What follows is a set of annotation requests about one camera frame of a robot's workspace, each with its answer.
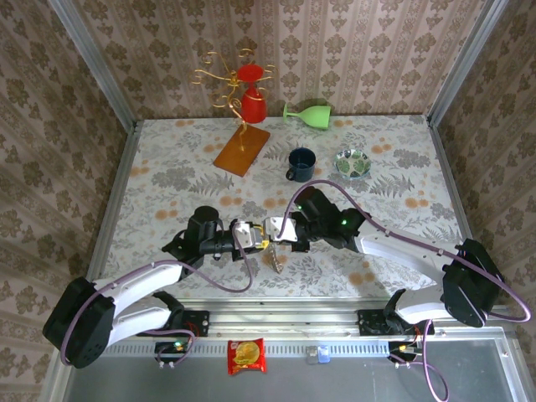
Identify dark blue mug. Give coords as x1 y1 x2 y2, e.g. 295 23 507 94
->
286 147 317 183

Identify green leaf pattern bowl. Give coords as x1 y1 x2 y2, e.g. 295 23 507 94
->
333 148 372 180

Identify slotted metal strip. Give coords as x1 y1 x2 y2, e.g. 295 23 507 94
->
73 339 393 358

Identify green wine glass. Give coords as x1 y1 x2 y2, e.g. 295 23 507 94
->
281 103 332 132

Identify red snack packet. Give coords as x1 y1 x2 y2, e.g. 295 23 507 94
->
227 338 267 376

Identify red wine glass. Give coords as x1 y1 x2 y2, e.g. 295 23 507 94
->
236 64 269 125

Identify small blue silver device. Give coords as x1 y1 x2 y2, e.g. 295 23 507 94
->
306 345 330 364

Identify grey metal sheet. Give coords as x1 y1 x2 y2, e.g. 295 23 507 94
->
62 326 520 402

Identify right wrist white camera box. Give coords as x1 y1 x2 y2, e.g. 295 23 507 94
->
261 215 299 245

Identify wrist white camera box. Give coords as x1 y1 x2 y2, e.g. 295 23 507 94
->
261 215 299 245
231 219 256 254

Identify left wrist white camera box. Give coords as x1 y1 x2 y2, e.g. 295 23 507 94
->
231 219 256 254

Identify wide aluminium base rail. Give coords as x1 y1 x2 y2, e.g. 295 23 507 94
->
58 299 514 338

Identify gold wire rack orange base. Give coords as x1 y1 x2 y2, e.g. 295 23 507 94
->
193 49 277 179

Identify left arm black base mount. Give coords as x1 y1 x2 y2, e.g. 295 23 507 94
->
134 309 210 338

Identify aluminium table side rail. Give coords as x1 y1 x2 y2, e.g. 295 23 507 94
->
77 121 142 309
426 119 495 305

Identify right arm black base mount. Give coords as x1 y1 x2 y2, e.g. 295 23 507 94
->
358 308 436 337

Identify aluminium frame post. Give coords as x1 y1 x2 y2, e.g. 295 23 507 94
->
426 0 510 126
48 0 139 131

